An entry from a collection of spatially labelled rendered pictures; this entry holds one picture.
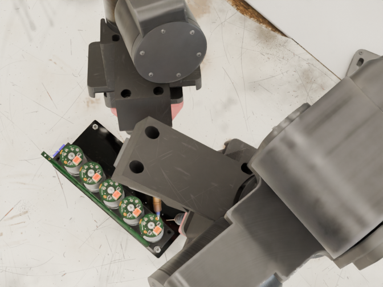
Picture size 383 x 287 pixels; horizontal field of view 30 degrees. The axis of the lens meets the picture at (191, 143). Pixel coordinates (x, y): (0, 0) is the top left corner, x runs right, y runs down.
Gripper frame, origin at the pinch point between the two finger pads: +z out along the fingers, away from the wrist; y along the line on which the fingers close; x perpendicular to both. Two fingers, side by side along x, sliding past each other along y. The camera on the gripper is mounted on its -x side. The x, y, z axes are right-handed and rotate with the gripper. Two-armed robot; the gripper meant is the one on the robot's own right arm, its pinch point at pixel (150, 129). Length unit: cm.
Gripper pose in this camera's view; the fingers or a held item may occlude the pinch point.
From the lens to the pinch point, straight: 72.2
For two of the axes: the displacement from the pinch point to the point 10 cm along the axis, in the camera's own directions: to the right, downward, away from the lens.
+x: -0.7, -7.2, 6.9
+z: 0.3, 6.9, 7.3
